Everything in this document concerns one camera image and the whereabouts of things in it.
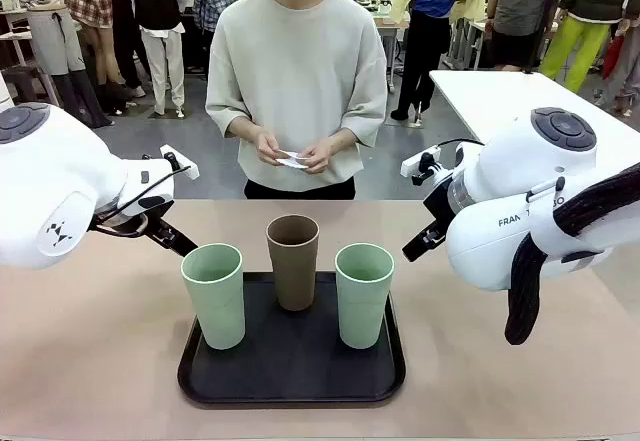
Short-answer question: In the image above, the black braided cable sleeve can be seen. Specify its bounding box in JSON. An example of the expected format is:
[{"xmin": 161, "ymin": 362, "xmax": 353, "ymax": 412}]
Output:
[{"xmin": 503, "ymin": 161, "xmax": 640, "ymax": 347}]

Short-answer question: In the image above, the brown plastic cup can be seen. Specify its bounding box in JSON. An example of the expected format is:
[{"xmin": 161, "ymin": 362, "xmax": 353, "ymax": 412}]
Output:
[{"xmin": 265, "ymin": 214, "xmax": 321, "ymax": 312}]

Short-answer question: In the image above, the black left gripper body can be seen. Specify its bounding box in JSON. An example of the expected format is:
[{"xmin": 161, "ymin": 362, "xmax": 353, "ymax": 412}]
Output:
[{"xmin": 143, "ymin": 208, "xmax": 179, "ymax": 249}]

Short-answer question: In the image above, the person's right hand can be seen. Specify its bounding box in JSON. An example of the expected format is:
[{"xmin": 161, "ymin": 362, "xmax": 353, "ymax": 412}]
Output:
[{"xmin": 255, "ymin": 132, "xmax": 292, "ymax": 167}]

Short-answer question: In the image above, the person in neon green trousers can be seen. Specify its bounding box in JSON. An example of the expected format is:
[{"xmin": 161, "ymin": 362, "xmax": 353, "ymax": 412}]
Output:
[{"xmin": 538, "ymin": 0, "xmax": 635, "ymax": 96}]

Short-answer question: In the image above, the person in black jacket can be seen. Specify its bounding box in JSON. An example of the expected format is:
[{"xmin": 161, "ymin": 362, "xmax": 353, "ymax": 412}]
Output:
[{"xmin": 118, "ymin": 0, "xmax": 200, "ymax": 118}]

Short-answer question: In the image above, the black right camera cable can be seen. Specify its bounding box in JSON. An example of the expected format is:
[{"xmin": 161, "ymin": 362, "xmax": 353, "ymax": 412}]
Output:
[{"xmin": 433, "ymin": 138, "xmax": 485, "ymax": 156}]

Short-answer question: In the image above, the black plastic tray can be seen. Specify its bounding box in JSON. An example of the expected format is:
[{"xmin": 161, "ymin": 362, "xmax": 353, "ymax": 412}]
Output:
[{"xmin": 176, "ymin": 270, "xmax": 408, "ymax": 409}]

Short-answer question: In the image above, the person in beige shirt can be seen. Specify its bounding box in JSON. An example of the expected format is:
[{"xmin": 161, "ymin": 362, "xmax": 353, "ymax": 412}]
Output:
[{"xmin": 205, "ymin": 0, "xmax": 389, "ymax": 201}]

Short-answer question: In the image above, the mannequin with grey shorts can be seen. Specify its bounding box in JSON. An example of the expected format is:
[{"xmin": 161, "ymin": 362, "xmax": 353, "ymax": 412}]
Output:
[{"xmin": 25, "ymin": 2, "xmax": 115, "ymax": 130}]

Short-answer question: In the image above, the black left camera cable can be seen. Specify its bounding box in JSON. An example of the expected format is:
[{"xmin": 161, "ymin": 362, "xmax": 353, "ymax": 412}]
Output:
[{"xmin": 89, "ymin": 164, "xmax": 194, "ymax": 239}]

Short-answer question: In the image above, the light green plastic cup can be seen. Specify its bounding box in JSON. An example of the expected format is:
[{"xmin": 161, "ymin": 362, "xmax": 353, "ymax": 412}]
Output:
[
  {"xmin": 333, "ymin": 242, "xmax": 396, "ymax": 350},
  {"xmin": 180, "ymin": 242, "xmax": 247, "ymax": 351}
]

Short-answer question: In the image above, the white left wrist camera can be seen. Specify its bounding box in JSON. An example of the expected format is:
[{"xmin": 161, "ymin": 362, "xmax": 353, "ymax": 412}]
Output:
[{"xmin": 159, "ymin": 144, "xmax": 201, "ymax": 181}]

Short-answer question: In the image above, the person in grey shirt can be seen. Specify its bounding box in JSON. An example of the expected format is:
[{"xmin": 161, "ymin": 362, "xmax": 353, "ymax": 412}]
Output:
[{"xmin": 486, "ymin": 0, "xmax": 560, "ymax": 73}]

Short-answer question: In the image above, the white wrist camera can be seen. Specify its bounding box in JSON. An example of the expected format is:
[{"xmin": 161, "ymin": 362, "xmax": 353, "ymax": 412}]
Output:
[
  {"xmin": 159, "ymin": 144, "xmax": 201, "ymax": 181},
  {"xmin": 400, "ymin": 145, "xmax": 444, "ymax": 186}
]

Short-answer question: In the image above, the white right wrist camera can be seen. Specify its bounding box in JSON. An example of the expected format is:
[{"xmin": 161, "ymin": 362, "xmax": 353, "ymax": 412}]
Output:
[{"xmin": 400, "ymin": 145, "xmax": 444, "ymax": 186}]

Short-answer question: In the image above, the black camera cable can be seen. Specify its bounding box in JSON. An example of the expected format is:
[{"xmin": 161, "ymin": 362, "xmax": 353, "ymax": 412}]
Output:
[
  {"xmin": 433, "ymin": 138, "xmax": 485, "ymax": 156},
  {"xmin": 89, "ymin": 164, "xmax": 194, "ymax": 239}
]

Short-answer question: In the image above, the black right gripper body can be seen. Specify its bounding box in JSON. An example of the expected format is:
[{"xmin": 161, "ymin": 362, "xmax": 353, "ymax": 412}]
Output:
[{"xmin": 422, "ymin": 180, "xmax": 454, "ymax": 233}]

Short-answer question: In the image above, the person with red umbrella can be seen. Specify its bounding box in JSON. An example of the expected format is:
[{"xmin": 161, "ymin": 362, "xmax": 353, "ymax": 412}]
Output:
[{"xmin": 601, "ymin": 10, "xmax": 640, "ymax": 117}]

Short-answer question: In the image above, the person's right forearm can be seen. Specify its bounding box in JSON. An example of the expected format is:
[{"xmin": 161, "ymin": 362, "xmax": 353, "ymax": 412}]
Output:
[{"xmin": 230, "ymin": 114, "xmax": 270, "ymax": 146}]

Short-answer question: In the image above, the white side table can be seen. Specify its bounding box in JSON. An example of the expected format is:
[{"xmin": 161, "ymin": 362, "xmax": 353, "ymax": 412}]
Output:
[{"xmin": 428, "ymin": 68, "xmax": 640, "ymax": 145}]

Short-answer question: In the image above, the person's left hand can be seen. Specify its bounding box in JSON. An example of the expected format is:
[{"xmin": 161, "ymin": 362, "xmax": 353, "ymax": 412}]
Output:
[{"xmin": 299, "ymin": 137, "xmax": 336, "ymax": 176}]

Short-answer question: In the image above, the person in yellow jacket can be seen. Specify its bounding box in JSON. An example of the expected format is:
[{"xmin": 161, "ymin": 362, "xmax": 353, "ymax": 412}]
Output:
[{"xmin": 388, "ymin": 0, "xmax": 489, "ymax": 123}]

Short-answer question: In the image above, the person's left forearm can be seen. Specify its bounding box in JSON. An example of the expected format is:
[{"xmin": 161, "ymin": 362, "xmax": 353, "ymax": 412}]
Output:
[{"xmin": 323, "ymin": 127, "xmax": 358, "ymax": 156}]

